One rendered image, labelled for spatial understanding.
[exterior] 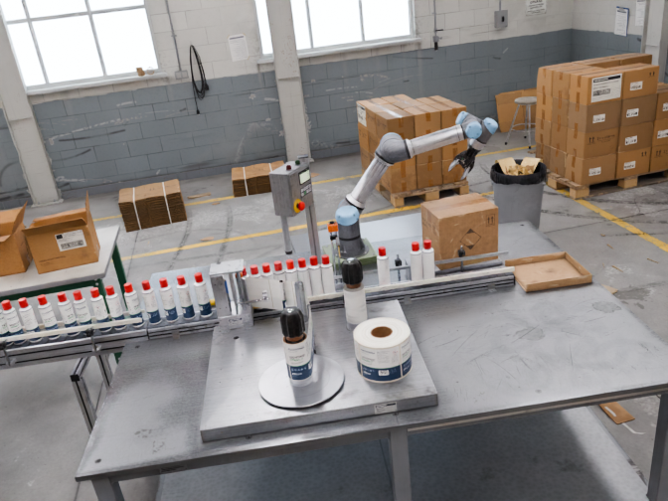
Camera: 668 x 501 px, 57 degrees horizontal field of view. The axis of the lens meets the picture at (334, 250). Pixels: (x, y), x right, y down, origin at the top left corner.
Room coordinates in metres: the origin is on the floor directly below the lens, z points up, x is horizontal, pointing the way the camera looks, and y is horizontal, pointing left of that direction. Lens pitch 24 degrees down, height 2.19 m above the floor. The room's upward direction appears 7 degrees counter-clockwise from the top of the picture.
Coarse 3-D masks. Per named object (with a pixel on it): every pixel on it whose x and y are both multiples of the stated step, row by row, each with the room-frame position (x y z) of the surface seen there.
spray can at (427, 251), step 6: (426, 240) 2.46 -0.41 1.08; (426, 246) 2.43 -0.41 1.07; (426, 252) 2.42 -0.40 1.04; (432, 252) 2.43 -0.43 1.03; (426, 258) 2.42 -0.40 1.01; (432, 258) 2.43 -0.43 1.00; (426, 264) 2.42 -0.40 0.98; (432, 264) 2.43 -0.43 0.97; (426, 270) 2.43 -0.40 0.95; (432, 270) 2.43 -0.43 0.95; (426, 276) 2.43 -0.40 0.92; (432, 276) 2.43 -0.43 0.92
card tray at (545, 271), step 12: (564, 252) 2.61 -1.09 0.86; (516, 264) 2.60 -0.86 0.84; (528, 264) 2.59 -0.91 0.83; (540, 264) 2.58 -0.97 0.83; (552, 264) 2.56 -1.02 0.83; (564, 264) 2.55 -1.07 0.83; (576, 264) 2.50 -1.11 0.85; (516, 276) 2.49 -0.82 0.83; (528, 276) 2.47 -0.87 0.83; (540, 276) 2.46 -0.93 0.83; (552, 276) 2.45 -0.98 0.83; (564, 276) 2.43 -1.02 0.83; (576, 276) 2.35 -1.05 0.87; (588, 276) 2.36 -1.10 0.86; (528, 288) 2.34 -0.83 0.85; (540, 288) 2.34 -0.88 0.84
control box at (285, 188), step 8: (280, 168) 2.50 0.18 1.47; (296, 168) 2.47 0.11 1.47; (304, 168) 2.51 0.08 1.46; (272, 176) 2.44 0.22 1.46; (280, 176) 2.42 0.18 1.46; (288, 176) 2.41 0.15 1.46; (296, 176) 2.45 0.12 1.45; (272, 184) 2.44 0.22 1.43; (280, 184) 2.42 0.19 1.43; (288, 184) 2.40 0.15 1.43; (296, 184) 2.44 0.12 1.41; (304, 184) 2.49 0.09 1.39; (272, 192) 2.45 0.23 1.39; (280, 192) 2.43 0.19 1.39; (288, 192) 2.40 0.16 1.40; (296, 192) 2.43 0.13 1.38; (312, 192) 2.54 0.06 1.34; (280, 200) 2.43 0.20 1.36; (288, 200) 2.41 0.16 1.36; (296, 200) 2.43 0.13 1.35; (304, 200) 2.48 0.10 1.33; (312, 200) 2.53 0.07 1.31; (280, 208) 2.43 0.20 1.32; (288, 208) 2.41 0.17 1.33; (296, 208) 2.42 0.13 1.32; (304, 208) 2.47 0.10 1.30; (288, 216) 2.41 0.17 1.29
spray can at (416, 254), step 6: (414, 246) 2.43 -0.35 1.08; (414, 252) 2.42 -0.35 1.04; (420, 252) 2.43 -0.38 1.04; (414, 258) 2.42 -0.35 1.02; (420, 258) 2.43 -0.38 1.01; (414, 264) 2.42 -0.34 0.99; (420, 264) 2.42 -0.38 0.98; (414, 270) 2.42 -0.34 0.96; (420, 270) 2.42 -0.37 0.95; (414, 276) 2.42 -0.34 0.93; (420, 276) 2.42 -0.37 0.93
